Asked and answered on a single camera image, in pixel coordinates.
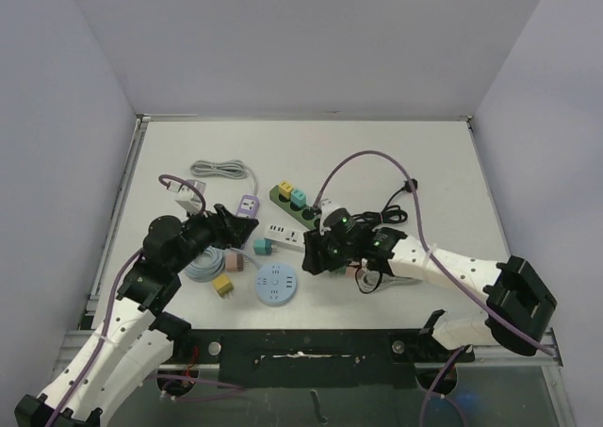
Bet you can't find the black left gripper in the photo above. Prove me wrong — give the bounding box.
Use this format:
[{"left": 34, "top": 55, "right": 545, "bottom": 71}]
[{"left": 170, "top": 202, "right": 257, "bottom": 273}]

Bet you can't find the yellow USB charger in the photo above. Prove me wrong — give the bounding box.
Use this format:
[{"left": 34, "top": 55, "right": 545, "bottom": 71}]
[{"left": 278, "top": 180, "right": 294, "bottom": 200}]

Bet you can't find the teal charger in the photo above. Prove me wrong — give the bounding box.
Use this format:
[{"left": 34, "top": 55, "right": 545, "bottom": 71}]
[
  {"left": 290, "top": 189, "right": 307, "bottom": 209},
  {"left": 253, "top": 238, "right": 273, "bottom": 255}
]

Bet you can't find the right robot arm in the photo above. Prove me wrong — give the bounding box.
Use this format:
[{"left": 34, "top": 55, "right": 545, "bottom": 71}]
[{"left": 302, "top": 207, "right": 558, "bottom": 360}]

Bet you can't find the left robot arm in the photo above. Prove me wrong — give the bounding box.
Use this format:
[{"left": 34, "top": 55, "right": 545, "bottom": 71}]
[{"left": 15, "top": 204, "right": 259, "bottom": 426}]

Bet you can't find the purple power strip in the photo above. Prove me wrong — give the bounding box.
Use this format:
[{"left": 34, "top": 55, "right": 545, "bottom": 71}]
[{"left": 236, "top": 194, "right": 260, "bottom": 219}]

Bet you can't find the pink charger beside green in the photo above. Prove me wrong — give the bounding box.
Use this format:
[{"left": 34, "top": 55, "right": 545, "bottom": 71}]
[{"left": 344, "top": 267, "right": 358, "bottom": 277}]

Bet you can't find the pink charger by coil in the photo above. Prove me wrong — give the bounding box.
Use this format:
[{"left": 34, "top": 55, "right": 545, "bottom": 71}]
[{"left": 224, "top": 253, "right": 247, "bottom": 272}]

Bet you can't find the white USB power strip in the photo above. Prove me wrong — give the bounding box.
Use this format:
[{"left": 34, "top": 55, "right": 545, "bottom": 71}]
[{"left": 264, "top": 223, "right": 305, "bottom": 251}]

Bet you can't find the green power strip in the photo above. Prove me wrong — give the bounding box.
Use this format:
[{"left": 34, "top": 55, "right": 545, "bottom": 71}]
[{"left": 269, "top": 181, "right": 321, "bottom": 230}]

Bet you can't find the round blue power socket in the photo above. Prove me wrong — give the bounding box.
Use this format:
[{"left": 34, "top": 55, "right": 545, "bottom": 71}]
[{"left": 255, "top": 263, "right": 298, "bottom": 307}]

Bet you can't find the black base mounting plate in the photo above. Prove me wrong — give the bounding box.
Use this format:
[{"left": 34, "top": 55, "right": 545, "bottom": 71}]
[{"left": 163, "top": 329, "right": 452, "bottom": 388}]

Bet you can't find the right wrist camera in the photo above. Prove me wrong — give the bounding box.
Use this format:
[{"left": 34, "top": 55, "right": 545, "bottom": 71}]
[{"left": 318, "top": 198, "right": 341, "bottom": 235}]

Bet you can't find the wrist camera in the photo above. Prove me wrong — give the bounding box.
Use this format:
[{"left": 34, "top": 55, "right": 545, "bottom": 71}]
[
  {"left": 318, "top": 198, "right": 341, "bottom": 235},
  {"left": 174, "top": 179, "right": 206, "bottom": 215}
]

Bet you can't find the grey white strip cable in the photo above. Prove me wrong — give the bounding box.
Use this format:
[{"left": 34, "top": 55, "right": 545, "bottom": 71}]
[{"left": 357, "top": 271, "right": 420, "bottom": 294}]

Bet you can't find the light blue coiled cable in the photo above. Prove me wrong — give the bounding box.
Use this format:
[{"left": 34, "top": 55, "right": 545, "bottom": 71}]
[{"left": 182, "top": 248, "right": 227, "bottom": 284}]

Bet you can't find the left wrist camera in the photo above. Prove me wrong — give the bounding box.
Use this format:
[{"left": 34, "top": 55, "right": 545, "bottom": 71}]
[{"left": 174, "top": 179, "right": 206, "bottom": 215}]

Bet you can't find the grey coiled cable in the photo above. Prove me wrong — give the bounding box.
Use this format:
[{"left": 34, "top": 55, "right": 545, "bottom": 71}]
[{"left": 189, "top": 158, "right": 261, "bottom": 197}]

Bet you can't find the black coiled power cable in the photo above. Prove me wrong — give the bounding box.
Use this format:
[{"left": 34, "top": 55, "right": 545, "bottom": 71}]
[{"left": 352, "top": 177, "right": 421, "bottom": 226}]

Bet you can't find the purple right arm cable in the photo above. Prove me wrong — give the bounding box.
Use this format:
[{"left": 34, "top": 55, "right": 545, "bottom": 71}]
[{"left": 315, "top": 150, "right": 557, "bottom": 427}]

